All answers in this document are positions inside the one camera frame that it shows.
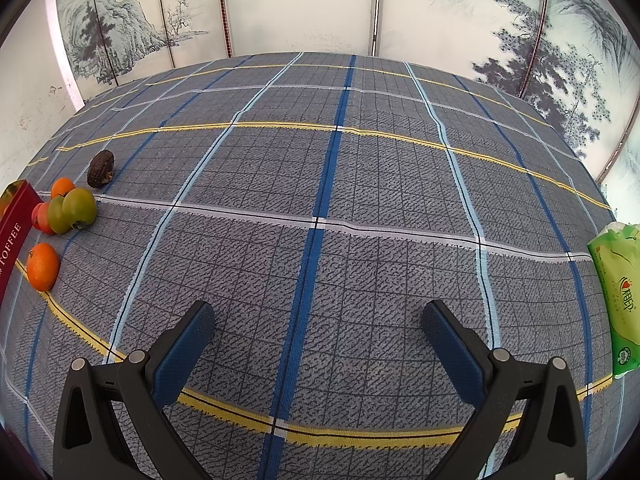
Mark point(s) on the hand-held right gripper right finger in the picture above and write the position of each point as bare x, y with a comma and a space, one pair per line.
455, 350

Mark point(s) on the orange tangerine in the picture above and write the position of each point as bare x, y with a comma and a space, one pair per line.
42, 266
62, 186

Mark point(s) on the grey plaid tablecloth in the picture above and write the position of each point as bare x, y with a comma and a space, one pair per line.
350, 260

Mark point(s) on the green persimmon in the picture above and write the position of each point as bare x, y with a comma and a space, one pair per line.
80, 205
57, 217

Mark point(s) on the painted folding screen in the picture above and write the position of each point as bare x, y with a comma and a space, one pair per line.
300, 10

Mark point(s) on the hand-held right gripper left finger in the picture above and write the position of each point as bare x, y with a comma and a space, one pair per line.
185, 355

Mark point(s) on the dark brown wrinkled fruit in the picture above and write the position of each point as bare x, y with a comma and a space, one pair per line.
101, 168

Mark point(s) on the green tissue packet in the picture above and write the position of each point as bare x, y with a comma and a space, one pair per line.
617, 300

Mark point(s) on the red-orange persimmon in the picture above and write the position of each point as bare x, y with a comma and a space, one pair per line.
39, 217

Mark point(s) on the red tin box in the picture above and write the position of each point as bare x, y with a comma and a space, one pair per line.
15, 230

